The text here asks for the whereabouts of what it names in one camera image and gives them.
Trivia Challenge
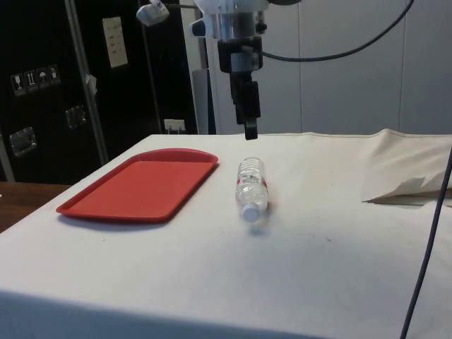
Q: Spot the red tray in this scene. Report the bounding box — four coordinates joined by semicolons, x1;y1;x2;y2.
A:
55;148;219;225

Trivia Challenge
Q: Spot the black cable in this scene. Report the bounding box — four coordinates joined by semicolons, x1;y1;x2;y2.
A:
400;146;452;339
261;0;416;63

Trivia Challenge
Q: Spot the black cabinet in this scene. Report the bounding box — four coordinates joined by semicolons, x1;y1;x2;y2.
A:
0;0;198;183

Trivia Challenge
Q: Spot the pale grey mounted device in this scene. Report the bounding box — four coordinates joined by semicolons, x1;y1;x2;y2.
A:
136;0;169;26

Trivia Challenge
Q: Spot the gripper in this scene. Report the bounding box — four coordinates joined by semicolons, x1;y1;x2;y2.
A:
217;37;265;141

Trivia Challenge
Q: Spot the clear plastic bottle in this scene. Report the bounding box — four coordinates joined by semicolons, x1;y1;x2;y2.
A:
234;157;271;223

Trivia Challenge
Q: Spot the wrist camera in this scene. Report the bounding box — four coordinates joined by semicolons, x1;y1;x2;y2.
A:
189;18;213;39

